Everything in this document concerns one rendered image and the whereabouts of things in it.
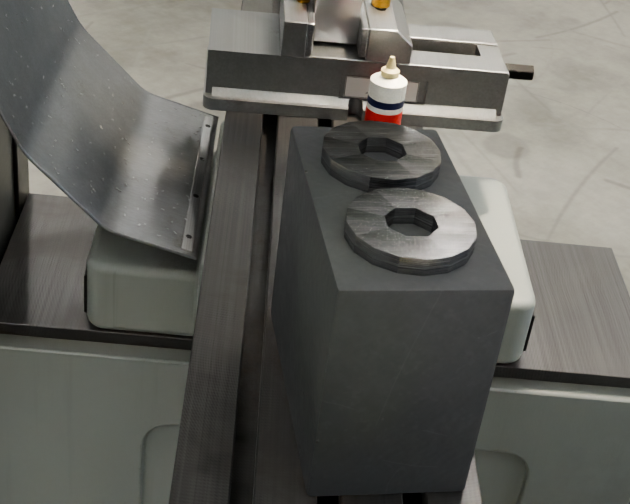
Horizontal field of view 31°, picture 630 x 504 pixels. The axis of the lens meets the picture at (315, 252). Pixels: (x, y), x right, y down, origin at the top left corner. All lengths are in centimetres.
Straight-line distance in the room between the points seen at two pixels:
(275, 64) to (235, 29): 8
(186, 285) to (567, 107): 260
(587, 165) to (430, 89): 209
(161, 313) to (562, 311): 49
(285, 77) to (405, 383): 61
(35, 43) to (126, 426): 45
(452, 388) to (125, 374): 59
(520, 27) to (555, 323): 291
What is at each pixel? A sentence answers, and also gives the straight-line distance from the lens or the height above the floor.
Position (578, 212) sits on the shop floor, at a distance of 317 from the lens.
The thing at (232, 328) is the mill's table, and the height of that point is 94.
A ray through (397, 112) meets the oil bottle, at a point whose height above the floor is 99.
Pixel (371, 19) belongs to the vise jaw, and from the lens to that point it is 133.
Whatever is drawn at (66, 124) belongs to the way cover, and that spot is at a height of 95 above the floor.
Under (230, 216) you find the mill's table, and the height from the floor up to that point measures 94.
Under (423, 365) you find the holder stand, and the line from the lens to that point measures 78.
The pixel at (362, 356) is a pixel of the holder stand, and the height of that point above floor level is 107.
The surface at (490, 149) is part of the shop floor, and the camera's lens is 338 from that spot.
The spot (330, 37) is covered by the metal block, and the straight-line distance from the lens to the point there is 134.
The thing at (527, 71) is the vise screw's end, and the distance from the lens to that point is 141.
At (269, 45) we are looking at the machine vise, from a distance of 134.
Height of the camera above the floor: 155
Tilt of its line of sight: 34 degrees down
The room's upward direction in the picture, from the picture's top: 8 degrees clockwise
